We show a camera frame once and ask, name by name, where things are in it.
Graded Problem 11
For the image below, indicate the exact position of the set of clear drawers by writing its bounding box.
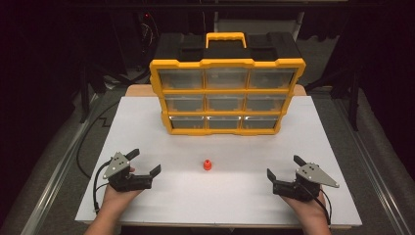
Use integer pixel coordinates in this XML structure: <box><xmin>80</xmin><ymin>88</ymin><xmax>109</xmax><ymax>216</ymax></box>
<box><xmin>158</xmin><ymin>68</ymin><xmax>299</xmax><ymax>130</ymax></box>

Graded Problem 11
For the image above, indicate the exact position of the person's left hand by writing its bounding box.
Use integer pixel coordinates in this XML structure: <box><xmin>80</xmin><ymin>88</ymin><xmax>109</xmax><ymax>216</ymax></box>
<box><xmin>102</xmin><ymin>166</ymin><xmax>145</xmax><ymax>213</ymax></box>

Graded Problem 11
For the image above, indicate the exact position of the person's right hand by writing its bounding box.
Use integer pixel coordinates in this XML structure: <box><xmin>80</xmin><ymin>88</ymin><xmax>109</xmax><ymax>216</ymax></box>
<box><xmin>282</xmin><ymin>192</ymin><xmax>327</xmax><ymax>219</ymax></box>

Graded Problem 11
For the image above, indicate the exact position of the long black floor cable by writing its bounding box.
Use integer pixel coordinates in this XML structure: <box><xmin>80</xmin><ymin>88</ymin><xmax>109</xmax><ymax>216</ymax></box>
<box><xmin>76</xmin><ymin>99</ymin><xmax>121</xmax><ymax>180</ymax></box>

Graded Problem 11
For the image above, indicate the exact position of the light grey panel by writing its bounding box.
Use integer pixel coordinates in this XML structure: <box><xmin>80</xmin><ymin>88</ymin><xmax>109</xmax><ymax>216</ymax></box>
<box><xmin>213</xmin><ymin>11</ymin><xmax>305</xmax><ymax>42</ymax></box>

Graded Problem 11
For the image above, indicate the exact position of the yellow black organizer case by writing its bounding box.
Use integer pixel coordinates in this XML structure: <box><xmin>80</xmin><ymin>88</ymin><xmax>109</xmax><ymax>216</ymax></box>
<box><xmin>149</xmin><ymin>31</ymin><xmax>307</xmax><ymax>136</ymax></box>

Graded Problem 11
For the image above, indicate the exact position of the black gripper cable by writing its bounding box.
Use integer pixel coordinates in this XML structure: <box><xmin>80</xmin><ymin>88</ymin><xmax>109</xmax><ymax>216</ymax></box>
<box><xmin>300</xmin><ymin>182</ymin><xmax>333</xmax><ymax>226</ymax></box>
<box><xmin>92</xmin><ymin>161</ymin><xmax>114</xmax><ymax>214</ymax></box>

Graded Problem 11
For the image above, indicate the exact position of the black metal stand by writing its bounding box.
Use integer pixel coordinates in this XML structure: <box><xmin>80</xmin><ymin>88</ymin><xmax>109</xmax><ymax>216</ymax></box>
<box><xmin>79</xmin><ymin>62</ymin><xmax>109</xmax><ymax>124</ymax></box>
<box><xmin>306</xmin><ymin>68</ymin><xmax>363</xmax><ymax>132</ymax></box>

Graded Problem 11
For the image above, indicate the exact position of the dark device with red light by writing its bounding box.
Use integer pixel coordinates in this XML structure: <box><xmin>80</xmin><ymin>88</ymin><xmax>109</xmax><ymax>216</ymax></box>
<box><xmin>136</xmin><ymin>11</ymin><xmax>161</xmax><ymax>71</ymax></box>

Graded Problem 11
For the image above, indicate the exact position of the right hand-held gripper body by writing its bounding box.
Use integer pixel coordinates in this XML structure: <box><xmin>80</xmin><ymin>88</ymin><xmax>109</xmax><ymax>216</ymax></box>
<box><xmin>272</xmin><ymin>162</ymin><xmax>341</xmax><ymax>202</ymax></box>

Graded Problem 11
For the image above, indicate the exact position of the metal floor rail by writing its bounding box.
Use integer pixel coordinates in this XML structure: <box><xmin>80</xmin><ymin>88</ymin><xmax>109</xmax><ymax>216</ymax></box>
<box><xmin>19</xmin><ymin>92</ymin><xmax>101</xmax><ymax>235</ymax></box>
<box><xmin>332</xmin><ymin>97</ymin><xmax>413</xmax><ymax>235</ymax></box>

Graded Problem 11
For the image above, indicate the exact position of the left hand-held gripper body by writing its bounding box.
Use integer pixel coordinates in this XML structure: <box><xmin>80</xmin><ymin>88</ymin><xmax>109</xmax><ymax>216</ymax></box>
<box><xmin>103</xmin><ymin>152</ymin><xmax>154</xmax><ymax>193</ymax></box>

